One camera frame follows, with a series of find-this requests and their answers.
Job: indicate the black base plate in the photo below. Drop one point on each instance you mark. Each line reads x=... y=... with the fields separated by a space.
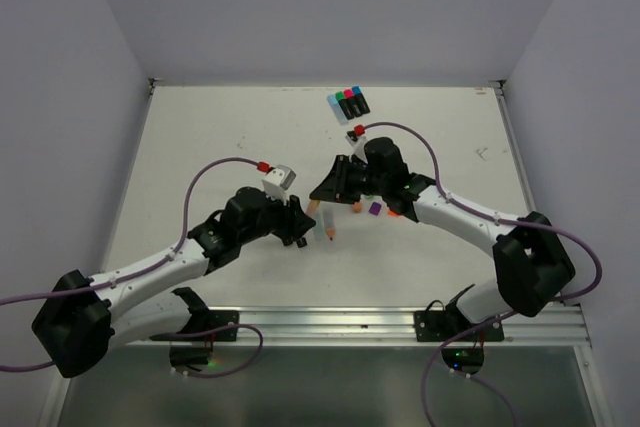
x=435 y=326
x=206 y=326

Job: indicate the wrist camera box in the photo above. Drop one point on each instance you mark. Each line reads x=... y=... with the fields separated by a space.
x=277 y=181
x=357 y=143

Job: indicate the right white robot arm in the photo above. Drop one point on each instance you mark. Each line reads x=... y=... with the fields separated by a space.
x=531 y=265

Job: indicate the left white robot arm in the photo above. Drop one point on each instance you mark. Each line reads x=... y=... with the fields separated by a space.
x=83 y=317

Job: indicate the green cap black highlighter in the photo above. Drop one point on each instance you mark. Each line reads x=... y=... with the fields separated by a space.
x=344 y=105

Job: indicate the purple cap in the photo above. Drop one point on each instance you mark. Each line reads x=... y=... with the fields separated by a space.
x=375 y=208

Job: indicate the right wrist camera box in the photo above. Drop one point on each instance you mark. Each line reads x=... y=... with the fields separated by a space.
x=357 y=143

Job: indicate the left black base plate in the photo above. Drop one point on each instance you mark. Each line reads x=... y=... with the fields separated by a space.
x=206 y=326

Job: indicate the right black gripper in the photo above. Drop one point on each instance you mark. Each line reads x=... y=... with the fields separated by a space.
x=335 y=186

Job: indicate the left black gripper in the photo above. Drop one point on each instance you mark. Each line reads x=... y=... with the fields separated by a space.
x=294 y=221

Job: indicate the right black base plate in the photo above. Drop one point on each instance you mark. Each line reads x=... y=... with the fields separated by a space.
x=435 y=326

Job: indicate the green pastel highlighter body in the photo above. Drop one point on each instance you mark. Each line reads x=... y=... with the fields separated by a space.
x=318 y=230

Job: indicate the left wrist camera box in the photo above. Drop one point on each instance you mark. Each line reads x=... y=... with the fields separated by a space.
x=277 y=181

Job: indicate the light blue highlighter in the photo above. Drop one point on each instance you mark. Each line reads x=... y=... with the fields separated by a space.
x=336 y=109

